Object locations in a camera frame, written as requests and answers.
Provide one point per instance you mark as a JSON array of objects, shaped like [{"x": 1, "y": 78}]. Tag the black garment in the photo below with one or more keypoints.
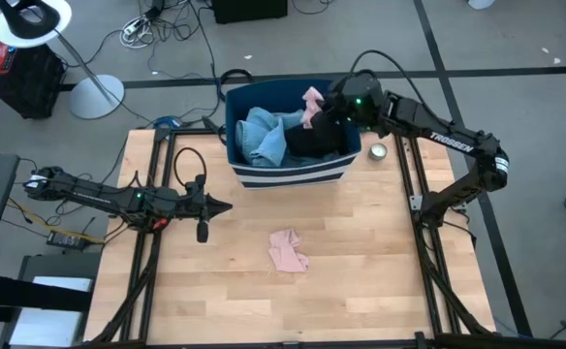
[{"x": 312, "y": 140}]

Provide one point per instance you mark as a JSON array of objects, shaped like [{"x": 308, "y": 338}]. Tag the black box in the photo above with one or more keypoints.
[{"x": 249, "y": 9}]

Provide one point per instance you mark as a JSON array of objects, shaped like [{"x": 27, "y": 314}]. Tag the light blue jeans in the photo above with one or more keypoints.
[{"x": 263, "y": 136}]

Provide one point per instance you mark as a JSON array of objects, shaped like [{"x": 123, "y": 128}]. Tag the black equipment case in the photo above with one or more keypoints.
[{"x": 31, "y": 87}]

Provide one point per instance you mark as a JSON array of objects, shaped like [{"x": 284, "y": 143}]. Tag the grey cart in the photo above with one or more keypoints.
[{"x": 45, "y": 329}]

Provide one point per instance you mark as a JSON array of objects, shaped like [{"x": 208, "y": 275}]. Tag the grey lamp pole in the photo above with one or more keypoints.
[{"x": 77, "y": 58}]

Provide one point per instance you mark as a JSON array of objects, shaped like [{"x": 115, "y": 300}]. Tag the white power strip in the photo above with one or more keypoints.
[{"x": 135, "y": 28}]

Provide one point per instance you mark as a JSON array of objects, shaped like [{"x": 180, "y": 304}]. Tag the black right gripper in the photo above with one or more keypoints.
[{"x": 335, "y": 110}]

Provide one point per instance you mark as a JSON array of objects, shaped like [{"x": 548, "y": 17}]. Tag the black power adapter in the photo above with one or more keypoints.
[{"x": 65, "y": 241}]

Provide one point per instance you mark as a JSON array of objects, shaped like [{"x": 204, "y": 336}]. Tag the round grey lamp base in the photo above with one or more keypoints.
[{"x": 94, "y": 99}]

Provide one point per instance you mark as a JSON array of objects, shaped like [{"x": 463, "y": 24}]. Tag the black aluminium table frame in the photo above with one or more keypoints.
[{"x": 215, "y": 346}]

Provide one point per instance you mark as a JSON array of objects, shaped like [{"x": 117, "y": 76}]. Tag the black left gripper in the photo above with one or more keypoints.
[{"x": 198, "y": 201}]

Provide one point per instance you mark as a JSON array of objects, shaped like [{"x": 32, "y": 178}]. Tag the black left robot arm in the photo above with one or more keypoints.
[{"x": 94, "y": 196}]

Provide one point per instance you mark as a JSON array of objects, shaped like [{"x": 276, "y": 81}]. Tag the navy fabric storage bin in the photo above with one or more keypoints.
[{"x": 292, "y": 177}]

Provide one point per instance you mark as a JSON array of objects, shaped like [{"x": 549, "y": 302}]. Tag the small round metal tin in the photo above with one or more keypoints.
[{"x": 378, "y": 151}]

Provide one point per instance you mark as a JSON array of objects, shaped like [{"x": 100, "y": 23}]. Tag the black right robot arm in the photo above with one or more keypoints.
[{"x": 457, "y": 143}]

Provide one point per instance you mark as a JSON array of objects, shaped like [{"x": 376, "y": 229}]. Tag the pale pink cloth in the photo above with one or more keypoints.
[
  {"x": 312, "y": 104},
  {"x": 288, "y": 252}
]

